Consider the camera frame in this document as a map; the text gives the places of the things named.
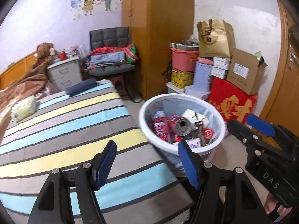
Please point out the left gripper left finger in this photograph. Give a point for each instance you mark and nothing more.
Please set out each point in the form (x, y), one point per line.
(53, 204)

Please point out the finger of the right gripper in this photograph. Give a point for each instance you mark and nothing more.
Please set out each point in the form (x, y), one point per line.
(246, 136)
(276, 135)

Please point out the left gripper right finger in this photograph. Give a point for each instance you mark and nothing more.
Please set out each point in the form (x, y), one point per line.
(224, 196)

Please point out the brown coffee sachet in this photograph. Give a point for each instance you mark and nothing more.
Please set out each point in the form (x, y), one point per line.
(201, 135)

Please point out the red cartoon drink can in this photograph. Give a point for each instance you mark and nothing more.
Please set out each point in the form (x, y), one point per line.
(179, 127)

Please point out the white trash basket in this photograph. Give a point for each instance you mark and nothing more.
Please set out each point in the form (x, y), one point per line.
(177, 104)

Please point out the right hand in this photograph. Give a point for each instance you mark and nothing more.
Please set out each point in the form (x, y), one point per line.
(270, 206)

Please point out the wooden door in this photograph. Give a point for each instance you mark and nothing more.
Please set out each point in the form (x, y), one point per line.
(281, 106)

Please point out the red gift box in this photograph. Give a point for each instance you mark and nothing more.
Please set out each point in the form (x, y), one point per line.
(230, 101)

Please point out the small red round lid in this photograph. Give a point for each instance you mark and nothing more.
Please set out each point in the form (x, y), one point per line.
(208, 134)

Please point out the white crumpled paper pack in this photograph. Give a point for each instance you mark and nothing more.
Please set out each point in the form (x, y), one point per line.
(195, 117)

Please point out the cardboard box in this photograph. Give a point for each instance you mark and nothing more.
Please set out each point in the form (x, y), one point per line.
(246, 71)

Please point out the lavender cylindrical bin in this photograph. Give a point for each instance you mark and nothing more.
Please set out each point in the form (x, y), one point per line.
(202, 77)

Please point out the striped bed sheet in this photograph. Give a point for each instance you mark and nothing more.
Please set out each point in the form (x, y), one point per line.
(66, 132)

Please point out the yellow patterned box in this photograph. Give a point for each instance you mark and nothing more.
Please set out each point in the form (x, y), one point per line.
(182, 79)

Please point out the clear storage box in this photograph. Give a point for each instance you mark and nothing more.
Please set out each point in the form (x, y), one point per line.
(188, 90)

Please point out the red milk can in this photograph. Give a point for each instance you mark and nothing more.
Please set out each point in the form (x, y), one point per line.
(160, 126)

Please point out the pink plastic bucket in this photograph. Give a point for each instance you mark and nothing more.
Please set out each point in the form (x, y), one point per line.
(184, 61)

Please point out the green tissue pack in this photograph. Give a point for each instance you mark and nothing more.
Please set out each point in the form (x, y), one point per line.
(23, 109)

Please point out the gold paper bag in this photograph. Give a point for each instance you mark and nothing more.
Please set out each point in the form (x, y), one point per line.
(216, 38)

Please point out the brown blanket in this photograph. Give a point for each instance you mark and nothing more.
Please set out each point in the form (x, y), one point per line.
(32, 83)

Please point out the navy glasses case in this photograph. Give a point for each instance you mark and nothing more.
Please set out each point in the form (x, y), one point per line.
(81, 87)

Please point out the grey drawer nightstand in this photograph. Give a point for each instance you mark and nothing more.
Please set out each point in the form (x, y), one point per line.
(66, 73)

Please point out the wooden headboard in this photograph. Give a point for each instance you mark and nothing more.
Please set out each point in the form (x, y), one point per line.
(17, 70)

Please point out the wooden wardrobe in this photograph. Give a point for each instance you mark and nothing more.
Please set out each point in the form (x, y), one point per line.
(154, 25)

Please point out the red jar on nightstand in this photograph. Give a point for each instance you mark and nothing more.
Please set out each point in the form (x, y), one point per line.
(62, 55)

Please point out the brown teddy bear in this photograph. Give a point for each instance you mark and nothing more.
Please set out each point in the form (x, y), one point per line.
(44, 54)

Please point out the folded colourful bedding stack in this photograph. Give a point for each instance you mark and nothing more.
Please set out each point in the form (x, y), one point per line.
(112, 56)

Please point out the grey cushioned chair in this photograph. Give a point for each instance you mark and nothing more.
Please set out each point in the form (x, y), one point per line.
(118, 36)

